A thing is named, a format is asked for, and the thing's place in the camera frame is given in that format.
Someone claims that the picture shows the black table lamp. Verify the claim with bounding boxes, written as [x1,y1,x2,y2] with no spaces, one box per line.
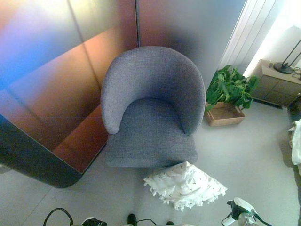
[273,25,301,75]

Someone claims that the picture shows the brown wooden wardrobe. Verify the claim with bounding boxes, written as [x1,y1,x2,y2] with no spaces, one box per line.
[0,0,140,189]

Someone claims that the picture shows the white fringed pillow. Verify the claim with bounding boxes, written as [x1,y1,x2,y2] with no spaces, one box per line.
[143,161,228,211]

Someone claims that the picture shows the grey fabric tub armchair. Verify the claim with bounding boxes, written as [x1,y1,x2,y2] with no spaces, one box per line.
[100,45,206,168]

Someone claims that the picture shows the green leafy potted plant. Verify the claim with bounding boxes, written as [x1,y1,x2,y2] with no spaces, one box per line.
[205,65,259,112]

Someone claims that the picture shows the white pleated curtain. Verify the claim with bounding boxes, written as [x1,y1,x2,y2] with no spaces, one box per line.
[218,0,283,76]

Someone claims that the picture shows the shallow wooden crate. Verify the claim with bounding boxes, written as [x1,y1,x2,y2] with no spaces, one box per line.
[204,101,247,128]

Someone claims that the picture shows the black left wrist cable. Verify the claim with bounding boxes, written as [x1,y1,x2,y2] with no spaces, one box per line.
[43,207,74,226]

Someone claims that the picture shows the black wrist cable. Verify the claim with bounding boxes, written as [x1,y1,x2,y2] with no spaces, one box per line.
[43,207,74,226]
[253,213,275,226]

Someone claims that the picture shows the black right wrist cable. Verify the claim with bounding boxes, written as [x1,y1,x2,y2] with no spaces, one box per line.
[253,213,275,226]

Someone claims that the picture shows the beige bedside cabinet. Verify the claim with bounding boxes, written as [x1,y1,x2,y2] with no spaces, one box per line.
[250,58,301,108]

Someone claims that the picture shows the white bed linen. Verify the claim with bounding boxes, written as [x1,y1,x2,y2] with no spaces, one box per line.
[287,118,301,166]

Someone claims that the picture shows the dark bed frame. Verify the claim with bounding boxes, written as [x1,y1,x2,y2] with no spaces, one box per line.
[277,93,301,177]

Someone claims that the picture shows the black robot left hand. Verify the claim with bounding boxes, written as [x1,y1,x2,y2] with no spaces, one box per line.
[81,218,108,226]

